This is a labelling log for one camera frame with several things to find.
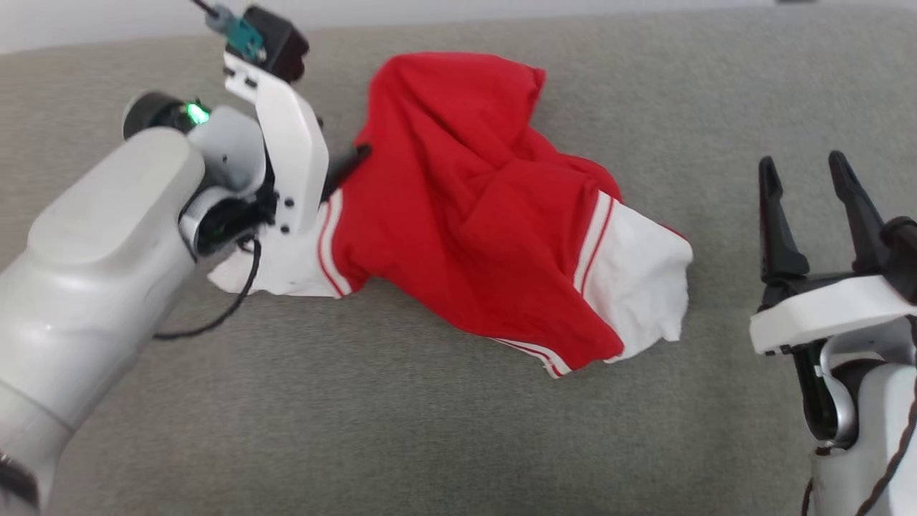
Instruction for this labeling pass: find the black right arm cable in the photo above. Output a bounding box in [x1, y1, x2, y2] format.
[801, 373, 917, 516]

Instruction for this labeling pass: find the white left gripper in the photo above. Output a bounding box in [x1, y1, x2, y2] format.
[222, 52, 373, 237]

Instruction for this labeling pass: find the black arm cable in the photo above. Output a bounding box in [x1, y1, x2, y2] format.
[154, 236, 262, 341]
[801, 373, 917, 516]

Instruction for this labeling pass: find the red and white shirt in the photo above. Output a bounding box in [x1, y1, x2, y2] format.
[208, 52, 694, 379]

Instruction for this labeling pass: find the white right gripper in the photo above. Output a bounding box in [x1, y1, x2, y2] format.
[749, 150, 917, 355]

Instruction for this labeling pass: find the teal left camera connector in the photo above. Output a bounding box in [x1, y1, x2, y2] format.
[206, 6, 267, 62]

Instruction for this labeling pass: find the grey fabric sofa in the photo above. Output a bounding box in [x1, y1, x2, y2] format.
[0, 4, 917, 516]

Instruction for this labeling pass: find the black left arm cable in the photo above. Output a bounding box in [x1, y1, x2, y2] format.
[154, 236, 262, 341]

